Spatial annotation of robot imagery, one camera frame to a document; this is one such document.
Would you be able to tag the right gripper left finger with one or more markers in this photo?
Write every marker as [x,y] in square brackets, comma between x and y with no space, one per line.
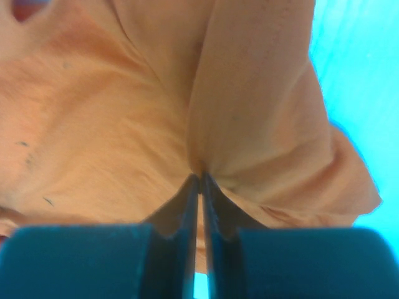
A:
[151,259]

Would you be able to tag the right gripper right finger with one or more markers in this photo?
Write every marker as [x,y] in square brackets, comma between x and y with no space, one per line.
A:
[249,260]

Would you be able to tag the orange t shirt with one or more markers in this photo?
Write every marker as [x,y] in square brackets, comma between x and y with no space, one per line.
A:
[107,106]

